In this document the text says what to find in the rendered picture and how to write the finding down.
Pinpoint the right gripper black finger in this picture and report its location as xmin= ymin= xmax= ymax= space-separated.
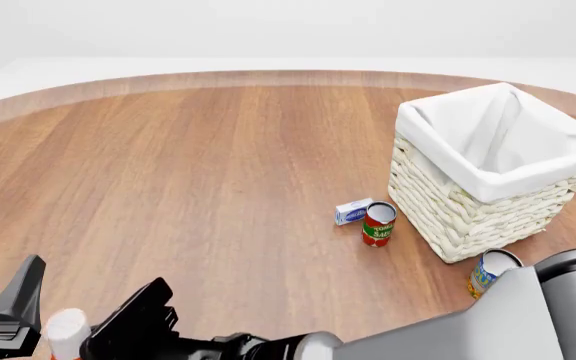
xmin=80 ymin=276 xmax=176 ymax=360

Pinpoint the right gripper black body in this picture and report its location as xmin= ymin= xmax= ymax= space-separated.
xmin=135 ymin=304 xmax=219 ymax=360

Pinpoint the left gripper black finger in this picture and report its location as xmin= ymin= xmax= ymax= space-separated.
xmin=0 ymin=254 xmax=47 ymax=329

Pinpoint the white woven basket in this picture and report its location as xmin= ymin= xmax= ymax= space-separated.
xmin=386 ymin=81 xmax=576 ymax=265

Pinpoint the white cloth basket liner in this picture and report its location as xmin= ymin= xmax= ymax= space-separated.
xmin=395 ymin=81 xmax=576 ymax=204

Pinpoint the small white blue box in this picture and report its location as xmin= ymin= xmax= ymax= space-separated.
xmin=334 ymin=196 xmax=374 ymax=227

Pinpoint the red tomato sauce can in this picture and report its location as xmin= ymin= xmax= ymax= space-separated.
xmin=360 ymin=200 xmax=399 ymax=249

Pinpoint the blue yellow food can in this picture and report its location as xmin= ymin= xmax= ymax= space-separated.
xmin=466 ymin=247 xmax=525 ymax=301

